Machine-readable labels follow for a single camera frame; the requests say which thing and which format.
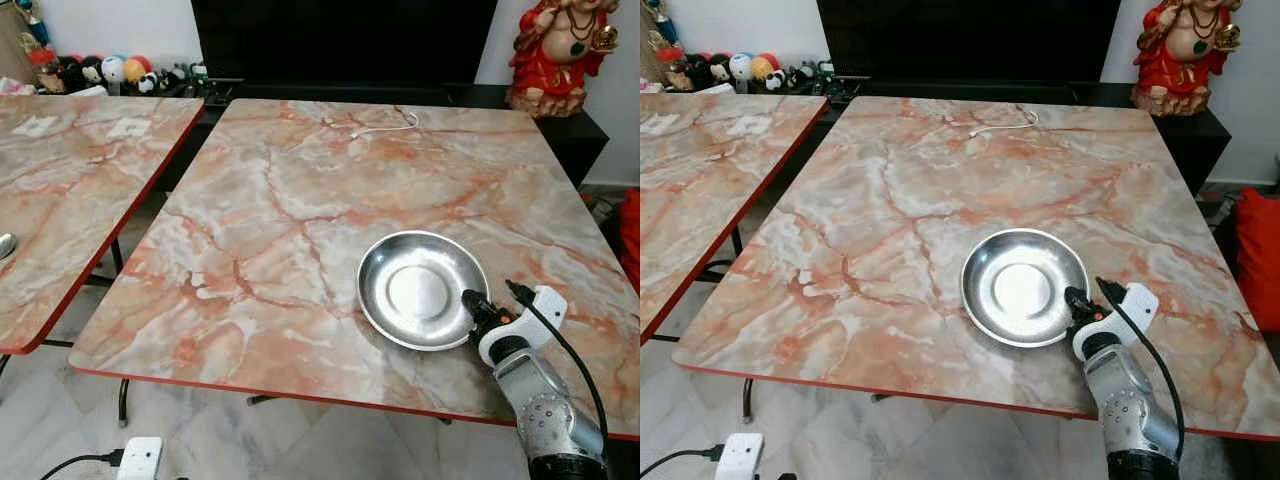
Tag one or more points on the panda plush toy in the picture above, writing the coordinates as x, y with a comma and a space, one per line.
777, 80
150, 83

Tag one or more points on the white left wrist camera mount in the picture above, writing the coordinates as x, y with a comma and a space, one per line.
742, 455
142, 458

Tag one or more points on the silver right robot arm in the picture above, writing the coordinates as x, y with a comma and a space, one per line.
1130, 415
550, 420

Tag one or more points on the large marble pattern table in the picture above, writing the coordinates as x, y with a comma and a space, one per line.
300, 200
900, 200

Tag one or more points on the black television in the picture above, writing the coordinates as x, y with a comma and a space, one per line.
965, 40
340, 40

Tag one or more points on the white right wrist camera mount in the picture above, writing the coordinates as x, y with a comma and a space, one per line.
1140, 302
548, 305

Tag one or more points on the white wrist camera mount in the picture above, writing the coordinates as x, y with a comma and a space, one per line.
548, 305
1140, 302
742, 455
142, 458

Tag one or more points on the red laughing Buddha statue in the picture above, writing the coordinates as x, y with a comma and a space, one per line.
1185, 60
560, 60

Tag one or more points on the round steel plate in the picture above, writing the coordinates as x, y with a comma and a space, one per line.
420, 290
1020, 288

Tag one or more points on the dark round toy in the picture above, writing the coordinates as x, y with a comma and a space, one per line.
90, 70
693, 72
68, 73
717, 68

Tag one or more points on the red cushion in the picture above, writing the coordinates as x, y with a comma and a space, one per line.
631, 240
1260, 260

